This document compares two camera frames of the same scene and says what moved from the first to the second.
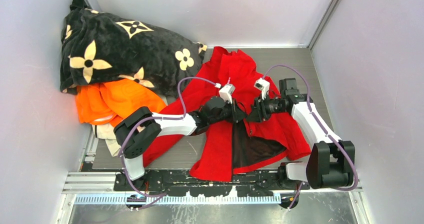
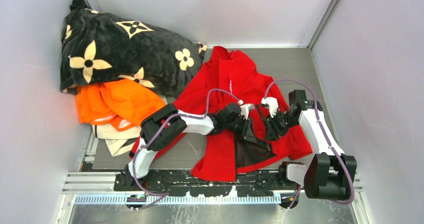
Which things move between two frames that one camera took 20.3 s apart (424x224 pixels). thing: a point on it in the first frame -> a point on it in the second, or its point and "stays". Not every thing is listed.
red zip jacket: [220, 98] stays
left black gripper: [238, 114] -> [246, 131]
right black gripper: [259, 111] -> [272, 127]
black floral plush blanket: [95, 47] stays
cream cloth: [106, 131] stays
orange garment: [112, 101] stays
